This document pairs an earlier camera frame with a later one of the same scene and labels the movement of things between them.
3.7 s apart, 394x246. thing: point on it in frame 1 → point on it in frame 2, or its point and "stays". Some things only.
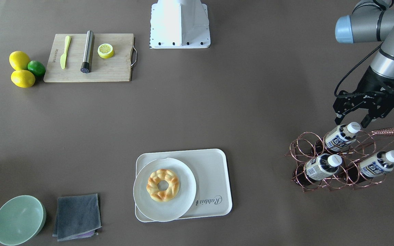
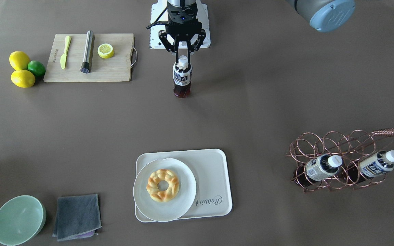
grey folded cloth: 77,217 stays
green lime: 36,67 stays
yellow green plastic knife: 63,57 stays
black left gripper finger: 345,102 → 196,46
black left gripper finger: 376,110 → 171,45
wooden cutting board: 118,68 stays
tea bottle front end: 383,162 stays
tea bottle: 341,137 → 182,77
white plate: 164,189 stays
